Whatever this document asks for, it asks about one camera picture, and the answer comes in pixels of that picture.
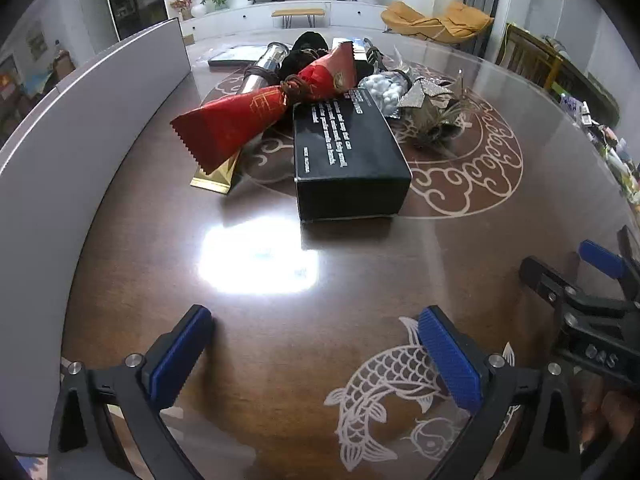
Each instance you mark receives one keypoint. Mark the red gift package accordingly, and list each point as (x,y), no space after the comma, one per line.
(235,120)

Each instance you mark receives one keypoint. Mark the silver foil packet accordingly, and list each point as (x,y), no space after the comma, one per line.
(430,87)

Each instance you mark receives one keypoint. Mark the wooden sideboard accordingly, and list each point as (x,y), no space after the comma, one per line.
(590,80)

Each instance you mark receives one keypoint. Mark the wooden chair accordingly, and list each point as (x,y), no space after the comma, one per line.
(530,55)

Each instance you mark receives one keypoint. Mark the white round vase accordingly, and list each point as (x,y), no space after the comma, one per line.
(198,11)

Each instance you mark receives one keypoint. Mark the blue white box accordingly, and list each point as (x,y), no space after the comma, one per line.
(357,45)

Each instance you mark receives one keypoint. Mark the dried air plant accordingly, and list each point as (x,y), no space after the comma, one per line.
(440,120)

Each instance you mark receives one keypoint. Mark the red flower arrangement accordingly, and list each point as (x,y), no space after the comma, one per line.
(184,2)

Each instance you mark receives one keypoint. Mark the orange lounge chair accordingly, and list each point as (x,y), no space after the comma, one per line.
(407,17)
(467,20)

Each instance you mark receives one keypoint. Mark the white door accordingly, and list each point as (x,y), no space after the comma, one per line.
(95,15)

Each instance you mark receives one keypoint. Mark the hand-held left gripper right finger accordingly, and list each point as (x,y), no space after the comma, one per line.
(450,360)

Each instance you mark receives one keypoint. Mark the framed wall picture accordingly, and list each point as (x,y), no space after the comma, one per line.
(36,40)

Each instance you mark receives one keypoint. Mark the cardboard box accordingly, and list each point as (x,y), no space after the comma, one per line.
(188,40)

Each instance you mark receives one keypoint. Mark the white television cabinet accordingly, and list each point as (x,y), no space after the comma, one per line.
(250,15)

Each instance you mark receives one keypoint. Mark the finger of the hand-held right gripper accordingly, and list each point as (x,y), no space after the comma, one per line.
(600,258)
(545,275)

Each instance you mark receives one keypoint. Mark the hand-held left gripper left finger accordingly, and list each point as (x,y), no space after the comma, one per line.
(176,360)

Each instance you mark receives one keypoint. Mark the person's right hand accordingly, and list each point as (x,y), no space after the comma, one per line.
(617,415)

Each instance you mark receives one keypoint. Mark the silver metal cylinder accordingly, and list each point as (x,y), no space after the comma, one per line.
(265,62)

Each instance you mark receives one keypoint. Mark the white panel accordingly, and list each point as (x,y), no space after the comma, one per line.
(75,135)

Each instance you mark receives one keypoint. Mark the black printed box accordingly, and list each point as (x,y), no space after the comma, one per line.
(350,170)

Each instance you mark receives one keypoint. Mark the wooden bench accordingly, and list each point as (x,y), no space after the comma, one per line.
(297,12)

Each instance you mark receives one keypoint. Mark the bag of white balls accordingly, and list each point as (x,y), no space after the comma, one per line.
(385,87)

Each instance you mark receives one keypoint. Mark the black velvet pouch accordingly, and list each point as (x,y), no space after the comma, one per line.
(307,42)

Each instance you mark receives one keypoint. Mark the row of small bottles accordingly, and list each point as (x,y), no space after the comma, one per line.
(610,145)

